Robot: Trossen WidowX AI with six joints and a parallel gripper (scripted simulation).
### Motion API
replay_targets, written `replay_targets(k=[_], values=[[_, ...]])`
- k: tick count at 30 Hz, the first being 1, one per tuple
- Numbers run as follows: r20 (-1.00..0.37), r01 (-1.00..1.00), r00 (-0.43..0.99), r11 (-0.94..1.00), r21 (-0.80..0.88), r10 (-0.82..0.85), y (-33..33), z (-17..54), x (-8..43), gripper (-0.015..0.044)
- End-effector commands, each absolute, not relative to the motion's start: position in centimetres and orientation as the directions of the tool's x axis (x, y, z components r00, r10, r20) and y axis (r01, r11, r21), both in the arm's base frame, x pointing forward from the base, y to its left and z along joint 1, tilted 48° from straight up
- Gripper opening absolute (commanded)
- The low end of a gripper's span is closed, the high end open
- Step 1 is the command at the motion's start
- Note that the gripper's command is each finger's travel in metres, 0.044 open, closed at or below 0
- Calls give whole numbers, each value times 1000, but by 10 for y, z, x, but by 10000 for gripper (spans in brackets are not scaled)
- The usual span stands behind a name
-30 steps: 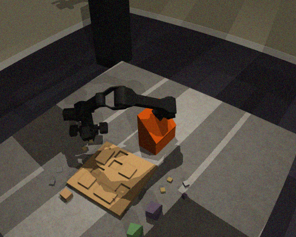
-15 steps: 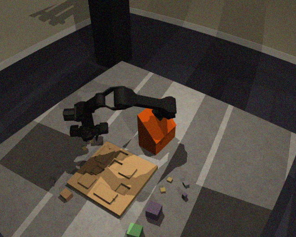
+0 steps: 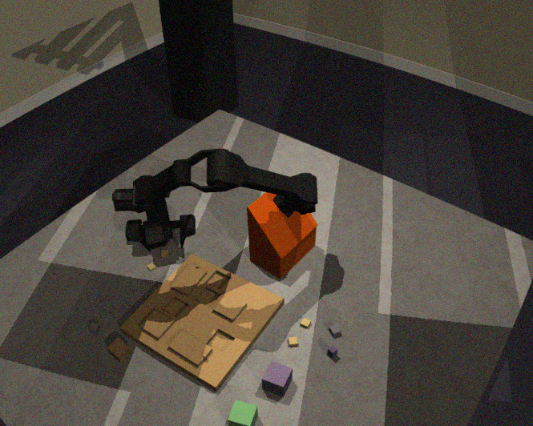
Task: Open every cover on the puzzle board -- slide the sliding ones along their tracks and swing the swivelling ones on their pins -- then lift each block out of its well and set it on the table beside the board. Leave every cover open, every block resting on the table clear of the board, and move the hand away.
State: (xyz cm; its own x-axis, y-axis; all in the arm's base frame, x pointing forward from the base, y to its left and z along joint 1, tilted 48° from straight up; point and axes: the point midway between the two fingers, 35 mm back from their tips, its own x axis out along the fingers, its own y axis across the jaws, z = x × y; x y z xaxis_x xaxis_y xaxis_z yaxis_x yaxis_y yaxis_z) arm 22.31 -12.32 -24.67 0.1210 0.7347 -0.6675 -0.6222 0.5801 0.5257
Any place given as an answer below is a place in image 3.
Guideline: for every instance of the green cube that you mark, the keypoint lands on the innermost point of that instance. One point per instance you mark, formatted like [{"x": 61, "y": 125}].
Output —
[{"x": 243, "y": 414}]

